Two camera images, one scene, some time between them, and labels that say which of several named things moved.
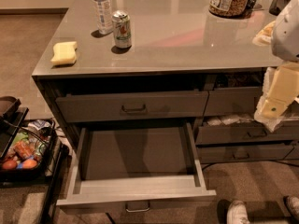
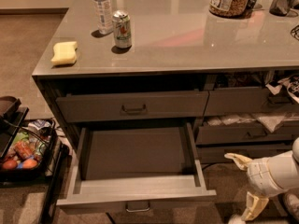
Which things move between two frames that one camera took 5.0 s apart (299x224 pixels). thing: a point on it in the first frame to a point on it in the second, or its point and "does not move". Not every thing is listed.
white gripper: [287, 35] to [261, 175]
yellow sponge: [64, 53] does not move
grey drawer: [135, 167] does not move
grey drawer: [208, 134] does not move
